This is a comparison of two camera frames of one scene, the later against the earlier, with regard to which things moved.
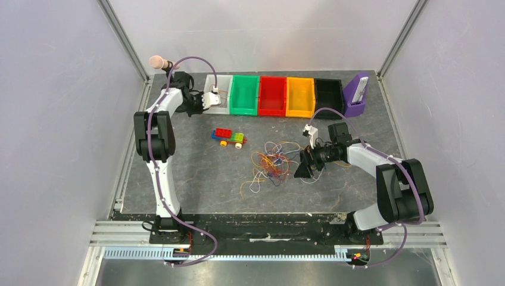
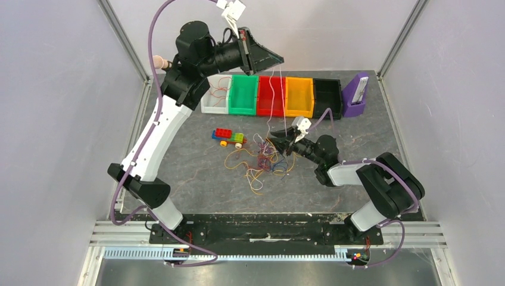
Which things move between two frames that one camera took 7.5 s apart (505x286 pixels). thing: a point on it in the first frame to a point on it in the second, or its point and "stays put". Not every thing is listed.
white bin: [223, 83] stays put
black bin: [329, 94] stays put
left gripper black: [200, 108] to [254, 56]
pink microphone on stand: [158, 62] stays put
